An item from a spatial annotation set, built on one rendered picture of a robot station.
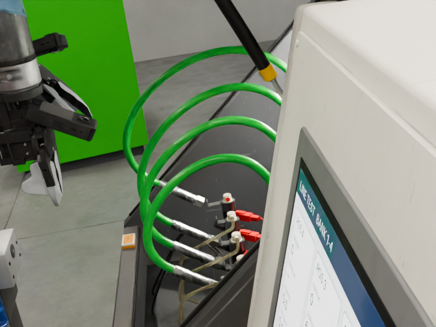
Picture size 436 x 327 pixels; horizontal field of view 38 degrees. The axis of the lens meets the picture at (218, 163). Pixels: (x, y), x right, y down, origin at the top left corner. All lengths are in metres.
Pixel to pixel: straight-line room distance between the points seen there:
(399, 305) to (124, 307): 0.95
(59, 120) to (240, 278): 0.38
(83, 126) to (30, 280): 2.46
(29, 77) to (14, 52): 0.04
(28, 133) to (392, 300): 0.74
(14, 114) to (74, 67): 3.43
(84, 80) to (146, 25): 3.27
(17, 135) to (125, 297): 0.46
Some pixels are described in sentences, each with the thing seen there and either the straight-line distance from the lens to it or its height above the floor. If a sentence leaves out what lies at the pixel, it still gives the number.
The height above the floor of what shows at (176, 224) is 1.14.
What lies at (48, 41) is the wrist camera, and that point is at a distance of 1.22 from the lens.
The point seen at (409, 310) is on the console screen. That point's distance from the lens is 0.41.
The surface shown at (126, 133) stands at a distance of 1.19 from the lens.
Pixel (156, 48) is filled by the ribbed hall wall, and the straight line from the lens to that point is 7.75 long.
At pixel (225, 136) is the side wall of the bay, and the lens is 1.53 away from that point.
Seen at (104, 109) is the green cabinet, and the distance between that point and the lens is 4.58.
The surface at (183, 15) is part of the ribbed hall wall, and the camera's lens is 7.70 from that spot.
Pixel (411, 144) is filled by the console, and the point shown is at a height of 1.52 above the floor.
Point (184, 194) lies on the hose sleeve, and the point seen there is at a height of 1.16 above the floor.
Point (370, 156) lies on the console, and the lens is 0.49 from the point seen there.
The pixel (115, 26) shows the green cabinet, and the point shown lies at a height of 0.96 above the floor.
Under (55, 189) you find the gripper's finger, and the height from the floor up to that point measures 1.27.
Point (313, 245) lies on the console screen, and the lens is 0.61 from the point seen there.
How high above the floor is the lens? 1.68
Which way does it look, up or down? 23 degrees down
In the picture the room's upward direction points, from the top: 8 degrees counter-clockwise
